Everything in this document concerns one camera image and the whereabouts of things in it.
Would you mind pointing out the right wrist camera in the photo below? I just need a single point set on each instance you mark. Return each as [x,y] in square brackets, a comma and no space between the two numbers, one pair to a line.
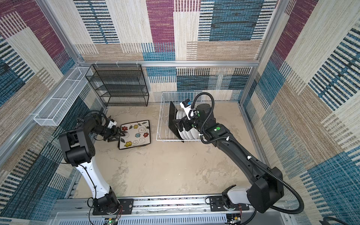
[189,110]

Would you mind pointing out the black wire shelf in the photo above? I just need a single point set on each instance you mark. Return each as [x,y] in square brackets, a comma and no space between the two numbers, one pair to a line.
[119,85]

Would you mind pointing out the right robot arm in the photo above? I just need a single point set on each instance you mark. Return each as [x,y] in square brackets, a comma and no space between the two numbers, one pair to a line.
[266,188]

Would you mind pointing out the white mesh wall basket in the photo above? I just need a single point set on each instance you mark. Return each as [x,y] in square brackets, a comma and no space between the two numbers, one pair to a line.
[56,108]

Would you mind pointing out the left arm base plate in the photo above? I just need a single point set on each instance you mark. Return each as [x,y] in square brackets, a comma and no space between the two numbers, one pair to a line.
[125,208]

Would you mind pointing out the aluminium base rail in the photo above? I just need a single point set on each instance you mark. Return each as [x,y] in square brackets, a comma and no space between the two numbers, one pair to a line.
[164,210]

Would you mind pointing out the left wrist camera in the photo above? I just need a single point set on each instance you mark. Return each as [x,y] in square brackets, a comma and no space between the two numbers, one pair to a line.
[112,123]

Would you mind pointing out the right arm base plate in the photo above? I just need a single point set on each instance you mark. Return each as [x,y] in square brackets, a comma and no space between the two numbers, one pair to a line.
[222,204]

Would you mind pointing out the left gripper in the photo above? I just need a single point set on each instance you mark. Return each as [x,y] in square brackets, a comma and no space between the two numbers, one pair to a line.
[115,132]

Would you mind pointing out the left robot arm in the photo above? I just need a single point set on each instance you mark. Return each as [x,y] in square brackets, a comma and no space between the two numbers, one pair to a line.
[79,151]

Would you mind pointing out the white round plate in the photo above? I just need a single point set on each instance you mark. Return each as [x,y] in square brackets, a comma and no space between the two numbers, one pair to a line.
[180,128]
[190,135]
[184,131]
[194,133]

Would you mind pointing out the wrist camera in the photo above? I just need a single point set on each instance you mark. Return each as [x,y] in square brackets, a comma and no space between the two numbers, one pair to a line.
[189,110]
[112,123]

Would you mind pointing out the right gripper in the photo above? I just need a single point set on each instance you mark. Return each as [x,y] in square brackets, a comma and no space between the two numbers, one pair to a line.
[185,122]

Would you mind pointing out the white wire dish rack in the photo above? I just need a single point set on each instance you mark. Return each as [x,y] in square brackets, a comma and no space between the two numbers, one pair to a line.
[170,104]

